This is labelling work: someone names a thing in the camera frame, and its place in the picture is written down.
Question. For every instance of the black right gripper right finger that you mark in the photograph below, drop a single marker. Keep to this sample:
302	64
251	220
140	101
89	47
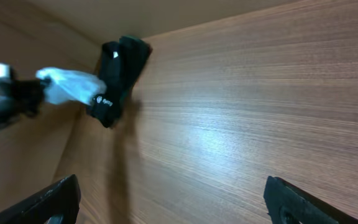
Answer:
286	204

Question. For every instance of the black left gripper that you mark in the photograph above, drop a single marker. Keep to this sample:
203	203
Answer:
28	94

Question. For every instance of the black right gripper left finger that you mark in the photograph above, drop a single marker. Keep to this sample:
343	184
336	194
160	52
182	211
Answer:
57	203

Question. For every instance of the light blue striped shirt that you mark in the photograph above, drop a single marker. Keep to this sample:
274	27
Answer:
70	85

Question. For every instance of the black folded polo shirt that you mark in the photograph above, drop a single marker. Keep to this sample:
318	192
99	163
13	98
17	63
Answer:
120	66

